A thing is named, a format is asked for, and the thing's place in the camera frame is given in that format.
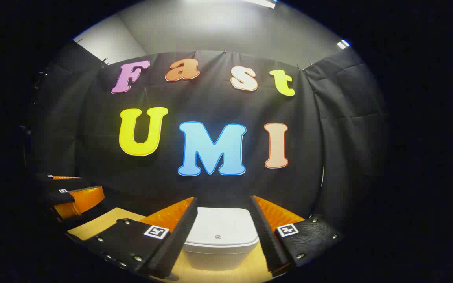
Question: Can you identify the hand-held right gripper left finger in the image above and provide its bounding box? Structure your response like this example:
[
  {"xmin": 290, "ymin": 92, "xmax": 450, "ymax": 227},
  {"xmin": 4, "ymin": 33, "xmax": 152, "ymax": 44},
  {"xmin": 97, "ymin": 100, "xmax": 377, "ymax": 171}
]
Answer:
[{"xmin": 78, "ymin": 197, "xmax": 198, "ymax": 279}]

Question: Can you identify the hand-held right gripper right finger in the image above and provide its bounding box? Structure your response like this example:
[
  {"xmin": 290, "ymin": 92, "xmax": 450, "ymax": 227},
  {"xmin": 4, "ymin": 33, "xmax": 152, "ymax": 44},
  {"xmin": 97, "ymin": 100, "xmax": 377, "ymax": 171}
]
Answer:
[{"xmin": 249, "ymin": 195, "xmax": 345, "ymax": 276}]

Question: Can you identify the white desktop garbage bin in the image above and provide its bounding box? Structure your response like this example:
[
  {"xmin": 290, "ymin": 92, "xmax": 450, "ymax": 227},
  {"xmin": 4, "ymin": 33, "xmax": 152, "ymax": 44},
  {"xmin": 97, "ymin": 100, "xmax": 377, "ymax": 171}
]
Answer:
[{"xmin": 183, "ymin": 207, "xmax": 260, "ymax": 272}]

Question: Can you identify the wooden desktop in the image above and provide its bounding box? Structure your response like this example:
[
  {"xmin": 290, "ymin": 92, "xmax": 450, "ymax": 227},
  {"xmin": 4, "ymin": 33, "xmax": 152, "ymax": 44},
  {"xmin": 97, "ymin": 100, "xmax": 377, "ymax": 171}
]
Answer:
[{"xmin": 66, "ymin": 207, "xmax": 290, "ymax": 283}]

